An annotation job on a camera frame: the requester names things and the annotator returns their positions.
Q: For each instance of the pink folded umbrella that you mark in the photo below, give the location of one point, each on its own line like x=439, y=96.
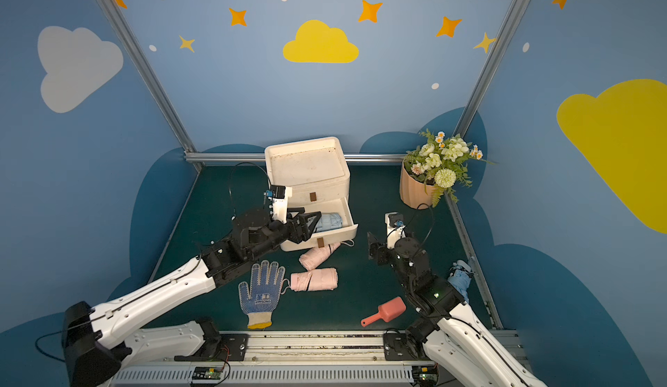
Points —
x=314, y=280
x=316, y=256

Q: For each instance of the peach pot with flowers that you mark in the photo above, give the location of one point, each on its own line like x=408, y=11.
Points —
x=432, y=170

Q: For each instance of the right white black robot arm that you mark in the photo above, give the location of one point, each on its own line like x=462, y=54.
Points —
x=448, y=331

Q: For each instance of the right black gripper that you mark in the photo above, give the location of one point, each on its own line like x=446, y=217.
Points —
x=379, y=250

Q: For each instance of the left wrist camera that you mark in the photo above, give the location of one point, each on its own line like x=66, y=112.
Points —
x=278, y=198

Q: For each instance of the light blue umbrella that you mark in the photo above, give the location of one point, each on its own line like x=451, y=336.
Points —
x=460, y=277
x=329, y=222

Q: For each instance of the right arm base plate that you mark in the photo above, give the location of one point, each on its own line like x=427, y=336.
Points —
x=399, y=346

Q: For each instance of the blue dotted work glove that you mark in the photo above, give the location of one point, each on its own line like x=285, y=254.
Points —
x=260, y=296

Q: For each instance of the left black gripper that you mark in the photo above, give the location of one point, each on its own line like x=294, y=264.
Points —
x=291, y=226

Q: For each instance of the white three-drawer cabinet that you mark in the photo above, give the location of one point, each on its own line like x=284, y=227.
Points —
x=318, y=175

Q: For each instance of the pink folded umbrella lower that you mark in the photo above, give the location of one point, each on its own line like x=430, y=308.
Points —
x=314, y=280

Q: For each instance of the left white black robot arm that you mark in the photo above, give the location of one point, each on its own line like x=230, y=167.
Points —
x=98, y=341

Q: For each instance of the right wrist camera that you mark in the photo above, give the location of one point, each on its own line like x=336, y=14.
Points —
x=395, y=223

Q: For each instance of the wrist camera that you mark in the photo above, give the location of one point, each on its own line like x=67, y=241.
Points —
x=395, y=223
x=278, y=198

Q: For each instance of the pink folded umbrella upper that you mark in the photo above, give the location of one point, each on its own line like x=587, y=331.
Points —
x=316, y=256

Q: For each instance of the aluminium front rail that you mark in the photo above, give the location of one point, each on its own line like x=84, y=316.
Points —
x=292, y=358

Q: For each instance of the pink plastic scoop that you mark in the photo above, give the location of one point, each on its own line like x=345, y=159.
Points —
x=386, y=312

